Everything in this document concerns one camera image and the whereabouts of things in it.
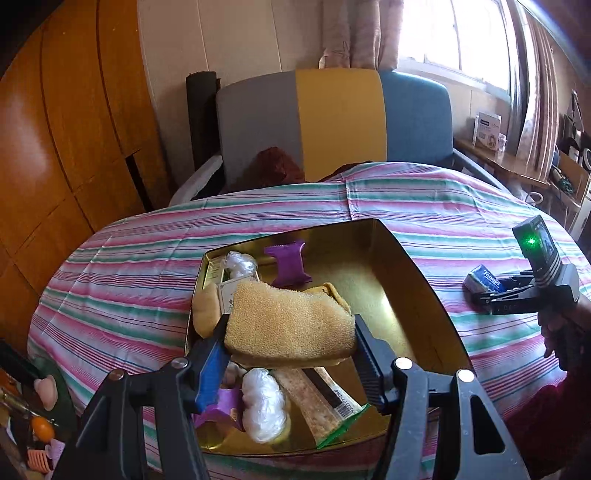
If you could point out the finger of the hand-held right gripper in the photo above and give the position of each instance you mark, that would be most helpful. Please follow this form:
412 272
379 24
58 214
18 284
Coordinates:
503 302
519 280

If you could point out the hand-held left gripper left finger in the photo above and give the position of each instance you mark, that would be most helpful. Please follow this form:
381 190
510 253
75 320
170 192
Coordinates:
210 374

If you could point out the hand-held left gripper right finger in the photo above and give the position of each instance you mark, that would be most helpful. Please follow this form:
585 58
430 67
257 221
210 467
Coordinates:
369 364

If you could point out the blue tissue pack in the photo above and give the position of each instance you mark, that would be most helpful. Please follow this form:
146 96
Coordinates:
480 277

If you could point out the white plastic bag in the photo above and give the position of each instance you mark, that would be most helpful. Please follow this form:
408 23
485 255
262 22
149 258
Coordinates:
263 408
240 264

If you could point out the clear cracker packet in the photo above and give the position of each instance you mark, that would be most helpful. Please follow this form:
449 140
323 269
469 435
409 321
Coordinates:
314 406

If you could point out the small white green box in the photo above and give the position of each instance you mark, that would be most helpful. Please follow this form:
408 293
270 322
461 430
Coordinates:
228 297

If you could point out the gold square tin box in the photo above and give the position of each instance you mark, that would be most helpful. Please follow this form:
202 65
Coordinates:
406 286

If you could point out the person's right hand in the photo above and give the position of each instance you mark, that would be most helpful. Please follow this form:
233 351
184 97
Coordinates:
582 332

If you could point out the brown cardboard box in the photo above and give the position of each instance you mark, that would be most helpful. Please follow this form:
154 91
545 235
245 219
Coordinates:
575 173

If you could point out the wooden side shelf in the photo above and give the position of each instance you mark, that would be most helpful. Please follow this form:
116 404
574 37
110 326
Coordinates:
508 161

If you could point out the striped pink green tablecloth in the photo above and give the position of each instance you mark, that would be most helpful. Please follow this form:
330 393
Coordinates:
138 258

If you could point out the small clear jar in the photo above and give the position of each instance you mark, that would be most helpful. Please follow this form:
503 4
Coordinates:
502 142

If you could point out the dark green bag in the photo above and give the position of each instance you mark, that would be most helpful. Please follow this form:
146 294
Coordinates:
67 410

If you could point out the white cardboard product box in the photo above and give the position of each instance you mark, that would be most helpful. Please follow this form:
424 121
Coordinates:
487 131

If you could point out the pink heart-shaped object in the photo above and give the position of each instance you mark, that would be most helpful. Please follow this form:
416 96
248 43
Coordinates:
46 390

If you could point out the beige striped curtain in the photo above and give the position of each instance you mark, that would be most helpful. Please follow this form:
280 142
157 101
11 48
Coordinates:
535 115

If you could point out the orange round object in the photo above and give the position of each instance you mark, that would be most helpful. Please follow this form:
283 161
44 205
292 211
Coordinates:
42 427

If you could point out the pink hair comb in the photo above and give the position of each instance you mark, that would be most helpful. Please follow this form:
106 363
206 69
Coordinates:
37 459

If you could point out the dark maroon cloth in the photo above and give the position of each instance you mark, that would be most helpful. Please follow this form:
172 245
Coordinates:
344 171

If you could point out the brown crumpled cloth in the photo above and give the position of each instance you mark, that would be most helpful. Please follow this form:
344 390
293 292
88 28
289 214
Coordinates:
268 168

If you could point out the grey yellow blue chair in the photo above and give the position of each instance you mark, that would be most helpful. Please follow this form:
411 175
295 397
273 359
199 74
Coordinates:
341 120

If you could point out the bright window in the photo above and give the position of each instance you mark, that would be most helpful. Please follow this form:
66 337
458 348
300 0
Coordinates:
452 32

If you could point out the pink patterned curtain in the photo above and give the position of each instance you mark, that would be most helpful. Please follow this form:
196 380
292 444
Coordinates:
364 32

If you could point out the wooden panel cabinet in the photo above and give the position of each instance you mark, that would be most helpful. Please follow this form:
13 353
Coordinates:
69 115

